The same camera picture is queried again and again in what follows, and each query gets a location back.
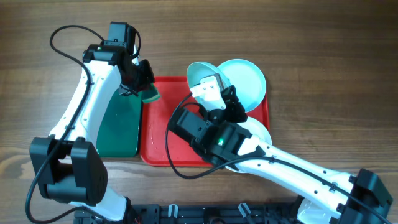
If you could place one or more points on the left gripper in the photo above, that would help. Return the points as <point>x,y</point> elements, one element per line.
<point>148,77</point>

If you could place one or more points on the green scrub sponge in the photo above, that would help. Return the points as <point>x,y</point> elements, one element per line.
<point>150,94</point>

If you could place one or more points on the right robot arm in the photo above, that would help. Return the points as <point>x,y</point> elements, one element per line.
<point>223,135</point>

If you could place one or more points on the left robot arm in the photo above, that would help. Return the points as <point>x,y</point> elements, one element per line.
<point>67,166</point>

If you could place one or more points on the red plastic tray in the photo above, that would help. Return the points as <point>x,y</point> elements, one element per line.
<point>155,117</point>

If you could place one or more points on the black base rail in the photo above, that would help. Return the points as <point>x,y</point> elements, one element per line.
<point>268,213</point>

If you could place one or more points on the dark green tray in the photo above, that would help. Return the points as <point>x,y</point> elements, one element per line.
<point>120,128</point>

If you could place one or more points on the white plate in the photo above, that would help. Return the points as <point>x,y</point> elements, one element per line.
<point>255,127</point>
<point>248,79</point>
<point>199,70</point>

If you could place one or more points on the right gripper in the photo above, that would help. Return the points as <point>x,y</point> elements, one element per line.
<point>230,96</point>

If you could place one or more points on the white plate top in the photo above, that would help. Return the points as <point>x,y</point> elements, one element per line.
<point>248,79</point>

